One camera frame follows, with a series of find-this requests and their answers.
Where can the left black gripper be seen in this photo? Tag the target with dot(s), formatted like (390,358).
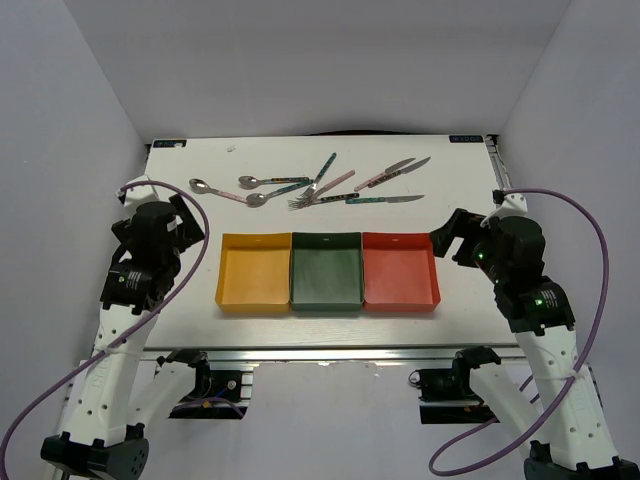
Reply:
(189,232)

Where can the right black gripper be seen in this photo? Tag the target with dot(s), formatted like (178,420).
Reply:
(442,237)

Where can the pink handled spoon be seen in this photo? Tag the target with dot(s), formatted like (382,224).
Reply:
(201,187)

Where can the teal handled knife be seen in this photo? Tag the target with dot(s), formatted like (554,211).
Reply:
(384,199)

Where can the teal handled spoon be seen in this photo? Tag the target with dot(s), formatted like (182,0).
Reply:
(258,199)

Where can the dark handled knife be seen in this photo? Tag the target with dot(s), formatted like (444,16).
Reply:
(416,164)

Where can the pink handled knife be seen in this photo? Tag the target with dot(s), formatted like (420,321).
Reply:
(382,174)

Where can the dark handled fork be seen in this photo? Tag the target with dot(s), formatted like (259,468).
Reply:
(295,205)

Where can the teal handled fork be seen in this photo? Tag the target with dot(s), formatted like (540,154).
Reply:
(307,194)

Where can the pink handled fork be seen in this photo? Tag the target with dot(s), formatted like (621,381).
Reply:
(326,188)

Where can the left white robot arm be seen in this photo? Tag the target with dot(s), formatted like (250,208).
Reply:
(106,434)

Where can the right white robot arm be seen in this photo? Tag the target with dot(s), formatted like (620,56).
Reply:
(565,436)

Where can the red plastic bin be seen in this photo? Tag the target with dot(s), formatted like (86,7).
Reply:
(399,273)

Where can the yellow plastic bin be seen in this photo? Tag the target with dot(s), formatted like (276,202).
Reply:
(254,274)

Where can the green plastic bin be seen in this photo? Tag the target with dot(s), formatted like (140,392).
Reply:
(326,272)

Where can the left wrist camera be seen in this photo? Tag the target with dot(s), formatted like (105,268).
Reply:
(138,194)

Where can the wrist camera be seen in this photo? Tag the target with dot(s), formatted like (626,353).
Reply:
(138,194)
(506,205)

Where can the dark handled spoon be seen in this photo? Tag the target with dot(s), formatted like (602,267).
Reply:
(251,182)

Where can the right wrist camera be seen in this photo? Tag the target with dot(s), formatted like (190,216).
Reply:
(506,205)

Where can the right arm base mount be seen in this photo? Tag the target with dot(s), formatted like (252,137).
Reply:
(445,395)

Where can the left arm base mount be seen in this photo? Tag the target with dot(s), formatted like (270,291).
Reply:
(216,393)

